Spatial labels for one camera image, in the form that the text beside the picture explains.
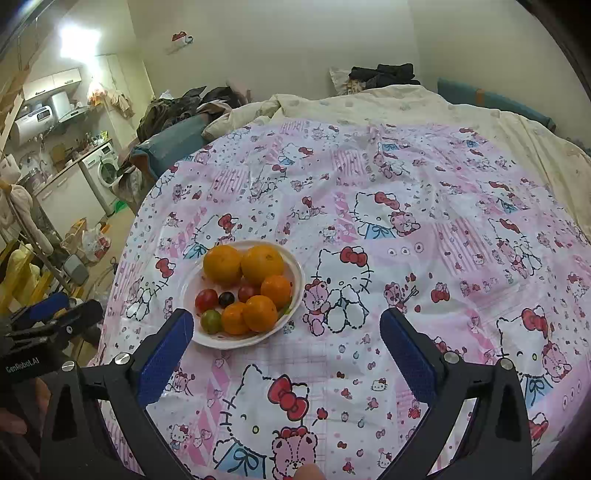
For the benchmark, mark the dark clothes heap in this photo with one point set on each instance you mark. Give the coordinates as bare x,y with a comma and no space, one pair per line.
383,74

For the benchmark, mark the hanging beige cloth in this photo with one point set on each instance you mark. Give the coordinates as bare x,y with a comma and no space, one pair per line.
117,99

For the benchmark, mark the red white wall hook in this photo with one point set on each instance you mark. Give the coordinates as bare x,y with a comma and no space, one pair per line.
180,37

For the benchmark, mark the cream duvet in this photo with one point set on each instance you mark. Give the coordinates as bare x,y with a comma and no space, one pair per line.
369,104

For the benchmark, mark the small orange mandarin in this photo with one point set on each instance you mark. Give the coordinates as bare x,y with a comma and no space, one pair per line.
276,290
233,319
260,314

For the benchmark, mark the green cherry tomato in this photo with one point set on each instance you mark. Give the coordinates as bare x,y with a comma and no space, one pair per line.
211,321

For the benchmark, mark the grey cloth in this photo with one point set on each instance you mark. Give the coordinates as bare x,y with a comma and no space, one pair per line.
127,182

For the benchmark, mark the silver rice cooker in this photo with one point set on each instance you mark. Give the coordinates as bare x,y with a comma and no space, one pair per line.
30,170

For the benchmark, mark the teal bed headboard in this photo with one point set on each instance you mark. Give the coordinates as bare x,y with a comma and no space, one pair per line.
498,101

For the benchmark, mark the white water heater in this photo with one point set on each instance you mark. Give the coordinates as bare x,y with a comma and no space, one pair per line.
30,124

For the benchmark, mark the white round plate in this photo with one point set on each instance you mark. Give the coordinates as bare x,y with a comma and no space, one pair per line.
249,340

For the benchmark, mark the pink cat printed blanket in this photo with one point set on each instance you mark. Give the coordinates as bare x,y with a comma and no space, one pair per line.
415,184

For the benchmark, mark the range hood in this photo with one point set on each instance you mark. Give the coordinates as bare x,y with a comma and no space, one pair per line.
62,105

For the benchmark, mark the red cherry tomato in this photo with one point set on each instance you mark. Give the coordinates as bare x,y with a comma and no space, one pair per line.
206,300
246,291

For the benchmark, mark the white wall cabinets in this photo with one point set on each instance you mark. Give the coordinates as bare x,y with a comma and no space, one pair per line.
51,83

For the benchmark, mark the cream hanging garment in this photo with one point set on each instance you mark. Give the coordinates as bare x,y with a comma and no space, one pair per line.
18,203

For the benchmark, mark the green plastic item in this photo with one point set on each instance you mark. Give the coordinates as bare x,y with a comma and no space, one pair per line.
121,206

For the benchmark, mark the pile of dark clothes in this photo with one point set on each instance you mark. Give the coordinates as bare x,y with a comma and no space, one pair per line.
171,113

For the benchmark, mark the grey stool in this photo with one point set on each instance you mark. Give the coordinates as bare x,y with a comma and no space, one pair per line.
76,272

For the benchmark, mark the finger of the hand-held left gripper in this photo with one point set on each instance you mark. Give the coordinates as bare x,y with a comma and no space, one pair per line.
81,314
44,308

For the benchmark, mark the person's left hand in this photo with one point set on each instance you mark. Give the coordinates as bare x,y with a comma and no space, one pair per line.
16,422

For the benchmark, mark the patterned pillow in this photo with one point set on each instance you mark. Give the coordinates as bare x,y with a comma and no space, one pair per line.
339,78

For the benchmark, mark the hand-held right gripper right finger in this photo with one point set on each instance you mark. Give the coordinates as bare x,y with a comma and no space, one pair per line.
411,360

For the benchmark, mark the white kitchen counter cabinet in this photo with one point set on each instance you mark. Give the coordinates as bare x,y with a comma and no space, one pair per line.
69,203

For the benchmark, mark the white washing machine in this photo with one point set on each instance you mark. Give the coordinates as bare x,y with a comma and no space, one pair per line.
104,173

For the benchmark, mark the dark purple cherry tomato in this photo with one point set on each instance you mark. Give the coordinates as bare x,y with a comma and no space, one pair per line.
226,299

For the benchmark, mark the white plastic bag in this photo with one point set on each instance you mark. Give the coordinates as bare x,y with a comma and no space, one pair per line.
94,244

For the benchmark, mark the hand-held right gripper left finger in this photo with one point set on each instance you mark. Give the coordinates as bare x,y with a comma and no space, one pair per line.
166,357

